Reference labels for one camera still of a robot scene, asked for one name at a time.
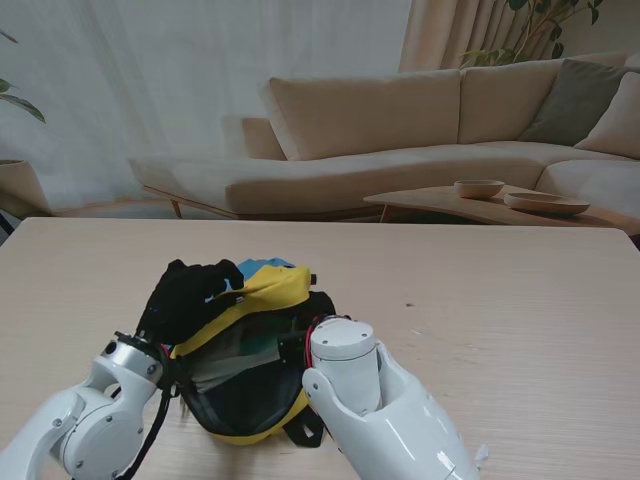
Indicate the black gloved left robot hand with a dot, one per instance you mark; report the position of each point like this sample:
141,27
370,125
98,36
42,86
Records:
185,300

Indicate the teal and white cover book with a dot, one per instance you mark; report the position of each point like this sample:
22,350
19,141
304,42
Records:
257,347

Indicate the yellow and blue school bag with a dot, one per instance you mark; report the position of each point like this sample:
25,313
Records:
275,285

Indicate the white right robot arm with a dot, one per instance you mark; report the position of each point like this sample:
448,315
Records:
380,410

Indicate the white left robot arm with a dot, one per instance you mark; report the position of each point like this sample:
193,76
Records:
90,420

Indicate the black stand pole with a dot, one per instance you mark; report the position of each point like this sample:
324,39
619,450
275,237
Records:
4,222

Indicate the beige plant pot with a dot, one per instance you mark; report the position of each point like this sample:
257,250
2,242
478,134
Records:
20,190

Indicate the sheer white curtain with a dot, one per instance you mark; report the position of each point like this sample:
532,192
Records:
150,75

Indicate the pale green leafy plant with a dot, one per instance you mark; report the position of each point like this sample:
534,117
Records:
25,105

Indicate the beige sofa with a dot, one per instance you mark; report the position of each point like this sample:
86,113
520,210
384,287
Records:
375,125

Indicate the wooden coffee table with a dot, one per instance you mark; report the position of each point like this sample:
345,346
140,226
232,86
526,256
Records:
440,202

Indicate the small deep wooden bowl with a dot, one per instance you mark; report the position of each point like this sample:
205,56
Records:
477,189

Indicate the white paper scrap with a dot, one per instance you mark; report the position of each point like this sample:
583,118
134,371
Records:
481,454

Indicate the wide shallow wooden bowl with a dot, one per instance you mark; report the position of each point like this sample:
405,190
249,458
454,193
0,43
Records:
545,204

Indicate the beige curtain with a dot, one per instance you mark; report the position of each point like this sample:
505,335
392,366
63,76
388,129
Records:
450,30

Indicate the grey cushion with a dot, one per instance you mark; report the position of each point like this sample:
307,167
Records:
570,100

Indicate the tall green leafy plant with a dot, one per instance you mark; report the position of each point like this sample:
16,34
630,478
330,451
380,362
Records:
530,35

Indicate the beige cushion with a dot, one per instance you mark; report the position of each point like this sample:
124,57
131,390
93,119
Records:
620,130

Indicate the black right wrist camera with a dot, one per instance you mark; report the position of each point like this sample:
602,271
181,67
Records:
292,350

